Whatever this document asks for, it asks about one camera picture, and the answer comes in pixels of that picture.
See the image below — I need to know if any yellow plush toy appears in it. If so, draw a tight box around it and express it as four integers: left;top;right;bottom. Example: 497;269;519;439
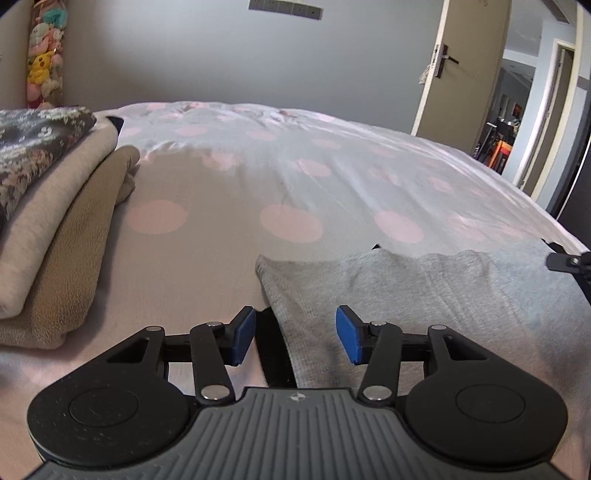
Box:
28;52;53;85

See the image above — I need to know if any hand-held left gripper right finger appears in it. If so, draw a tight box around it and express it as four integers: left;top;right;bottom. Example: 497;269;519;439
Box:
335;305;490;407

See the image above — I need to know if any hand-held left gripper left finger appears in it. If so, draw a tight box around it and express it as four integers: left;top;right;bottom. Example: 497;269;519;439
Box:
99;305;256;407

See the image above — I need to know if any dark door handle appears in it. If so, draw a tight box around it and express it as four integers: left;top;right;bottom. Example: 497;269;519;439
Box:
431;43;461;80

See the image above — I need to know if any grey wall switch panel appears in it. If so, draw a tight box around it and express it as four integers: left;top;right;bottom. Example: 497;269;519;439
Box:
248;0;323;20

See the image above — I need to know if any hanging plush toy organizer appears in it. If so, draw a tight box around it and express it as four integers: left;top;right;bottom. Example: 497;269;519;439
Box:
25;0;71;110

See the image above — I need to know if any pink polka dot bed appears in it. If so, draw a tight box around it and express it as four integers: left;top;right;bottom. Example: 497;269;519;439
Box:
0;100;591;480

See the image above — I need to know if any black and grey raglan shirt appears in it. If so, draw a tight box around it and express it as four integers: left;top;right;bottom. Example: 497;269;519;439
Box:
255;239;591;416

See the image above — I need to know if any beige door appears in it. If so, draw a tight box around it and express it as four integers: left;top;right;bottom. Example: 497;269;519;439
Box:
410;0;514;149

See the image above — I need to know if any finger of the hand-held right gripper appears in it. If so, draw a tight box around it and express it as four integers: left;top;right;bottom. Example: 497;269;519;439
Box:
545;250;591;306

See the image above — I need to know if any orange object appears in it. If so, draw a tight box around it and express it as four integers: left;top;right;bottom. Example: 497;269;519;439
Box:
491;140;514;172

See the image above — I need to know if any dark floral folded cloth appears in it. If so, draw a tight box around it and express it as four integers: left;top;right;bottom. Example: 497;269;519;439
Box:
0;106;98;232

